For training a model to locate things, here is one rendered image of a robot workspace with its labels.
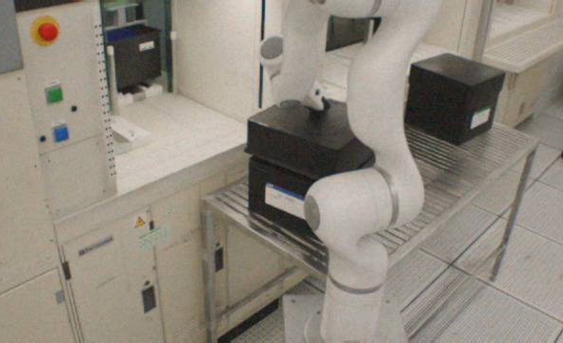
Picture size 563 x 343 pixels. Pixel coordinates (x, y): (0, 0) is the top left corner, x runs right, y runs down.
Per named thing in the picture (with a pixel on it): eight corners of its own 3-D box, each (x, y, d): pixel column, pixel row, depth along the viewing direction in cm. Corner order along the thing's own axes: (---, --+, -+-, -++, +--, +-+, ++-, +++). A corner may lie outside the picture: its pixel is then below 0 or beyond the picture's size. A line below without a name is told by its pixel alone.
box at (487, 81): (458, 147, 206) (472, 86, 193) (400, 121, 224) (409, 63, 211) (493, 129, 223) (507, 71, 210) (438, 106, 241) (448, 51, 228)
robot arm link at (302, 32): (351, 32, 102) (304, 114, 129) (336, -29, 109) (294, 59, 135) (307, 28, 100) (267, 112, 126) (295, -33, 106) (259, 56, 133)
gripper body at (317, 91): (320, 72, 134) (333, 93, 144) (285, 63, 139) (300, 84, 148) (307, 98, 133) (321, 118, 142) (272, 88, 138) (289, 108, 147)
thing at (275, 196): (245, 210, 163) (246, 158, 154) (297, 172, 183) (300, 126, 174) (326, 245, 150) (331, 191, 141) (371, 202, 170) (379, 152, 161)
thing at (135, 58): (111, 101, 194) (103, 15, 178) (84, 87, 205) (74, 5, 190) (165, 85, 210) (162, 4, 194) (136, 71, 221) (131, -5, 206)
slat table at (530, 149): (327, 462, 171) (356, 293, 133) (207, 362, 205) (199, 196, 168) (496, 279, 255) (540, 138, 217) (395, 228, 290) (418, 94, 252)
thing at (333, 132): (333, 187, 139) (338, 140, 132) (242, 151, 153) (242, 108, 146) (384, 146, 160) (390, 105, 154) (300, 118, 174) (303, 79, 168)
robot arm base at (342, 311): (395, 368, 113) (412, 306, 104) (307, 370, 112) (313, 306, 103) (380, 307, 129) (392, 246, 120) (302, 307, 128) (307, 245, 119)
